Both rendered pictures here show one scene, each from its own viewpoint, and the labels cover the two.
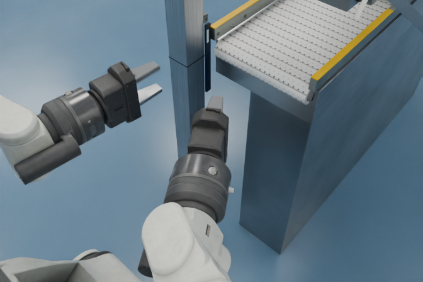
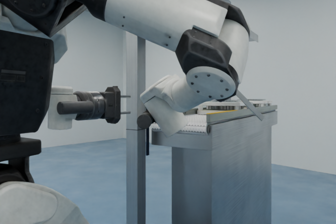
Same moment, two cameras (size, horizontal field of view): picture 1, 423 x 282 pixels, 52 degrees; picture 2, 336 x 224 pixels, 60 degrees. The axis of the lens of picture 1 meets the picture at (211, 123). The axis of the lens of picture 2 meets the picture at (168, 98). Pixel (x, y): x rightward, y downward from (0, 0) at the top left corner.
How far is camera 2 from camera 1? 65 cm
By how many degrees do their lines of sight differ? 47
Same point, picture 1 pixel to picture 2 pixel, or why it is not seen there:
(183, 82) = (134, 142)
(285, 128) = (196, 183)
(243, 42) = not seen: hidden behind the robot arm
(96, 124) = (100, 103)
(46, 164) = (76, 104)
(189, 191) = not seen: hidden behind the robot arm
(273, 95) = (187, 142)
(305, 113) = (207, 144)
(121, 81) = (113, 90)
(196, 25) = (142, 106)
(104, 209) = not seen: outside the picture
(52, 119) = (79, 94)
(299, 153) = (208, 200)
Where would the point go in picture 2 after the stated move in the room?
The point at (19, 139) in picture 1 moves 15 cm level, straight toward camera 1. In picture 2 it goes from (64, 89) to (92, 89)
